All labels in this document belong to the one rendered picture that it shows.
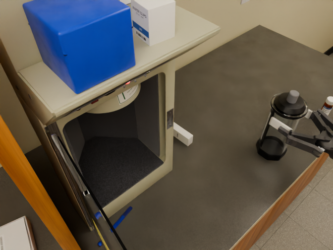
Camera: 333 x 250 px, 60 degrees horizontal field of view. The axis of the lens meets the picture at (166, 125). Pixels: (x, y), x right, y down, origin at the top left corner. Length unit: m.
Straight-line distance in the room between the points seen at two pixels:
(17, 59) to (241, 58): 1.19
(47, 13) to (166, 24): 0.18
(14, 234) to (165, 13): 0.72
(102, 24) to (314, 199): 2.02
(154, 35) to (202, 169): 0.62
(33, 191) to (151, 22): 0.32
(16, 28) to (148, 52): 0.19
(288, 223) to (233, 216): 1.17
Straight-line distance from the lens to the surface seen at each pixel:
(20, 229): 0.94
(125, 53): 0.41
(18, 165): 0.46
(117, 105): 0.64
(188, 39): 0.50
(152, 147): 0.92
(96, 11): 0.38
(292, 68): 1.51
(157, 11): 0.46
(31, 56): 0.48
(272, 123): 0.94
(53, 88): 0.42
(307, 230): 2.10
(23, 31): 0.46
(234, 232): 0.91
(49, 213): 0.57
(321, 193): 2.28
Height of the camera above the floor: 1.76
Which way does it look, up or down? 47 degrees down
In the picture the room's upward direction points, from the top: straight up
